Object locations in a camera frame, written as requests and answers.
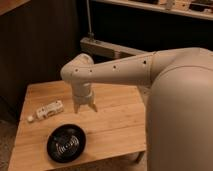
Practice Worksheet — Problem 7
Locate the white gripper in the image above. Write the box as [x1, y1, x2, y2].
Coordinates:
[72, 83, 98, 114]

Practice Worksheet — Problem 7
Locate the white plastic bottle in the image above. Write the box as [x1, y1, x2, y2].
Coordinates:
[27, 100, 64, 123]

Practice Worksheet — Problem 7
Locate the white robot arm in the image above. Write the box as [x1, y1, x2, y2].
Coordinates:
[60, 47, 213, 171]

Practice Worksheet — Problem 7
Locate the black ceramic bowl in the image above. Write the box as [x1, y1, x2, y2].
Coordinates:
[46, 124, 86, 163]

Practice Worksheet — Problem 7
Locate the wooden table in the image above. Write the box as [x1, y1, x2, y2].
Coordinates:
[8, 81, 146, 171]

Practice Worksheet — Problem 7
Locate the metal pole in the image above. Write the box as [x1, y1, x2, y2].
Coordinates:
[86, 0, 94, 41]

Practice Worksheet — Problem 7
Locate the upper wooden shelf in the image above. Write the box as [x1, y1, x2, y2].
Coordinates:
[93, 0, 213, 21]

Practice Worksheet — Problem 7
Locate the wooden beam rail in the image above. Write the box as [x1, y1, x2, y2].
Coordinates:
[80, 37, 144, 59]

